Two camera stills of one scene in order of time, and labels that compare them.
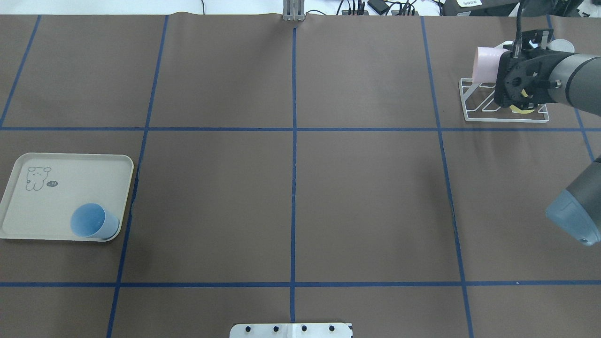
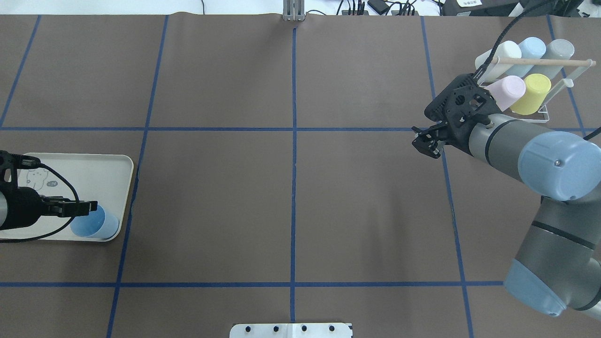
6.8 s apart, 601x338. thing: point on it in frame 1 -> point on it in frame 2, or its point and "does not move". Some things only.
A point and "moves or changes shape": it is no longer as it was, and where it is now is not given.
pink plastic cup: [486, 64] moves or changes shape
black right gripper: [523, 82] -> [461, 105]
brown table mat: [317, 172] does not move
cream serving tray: [43, 189] does not move
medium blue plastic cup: [90, 220] does not move
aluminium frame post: [294, 10] does not move
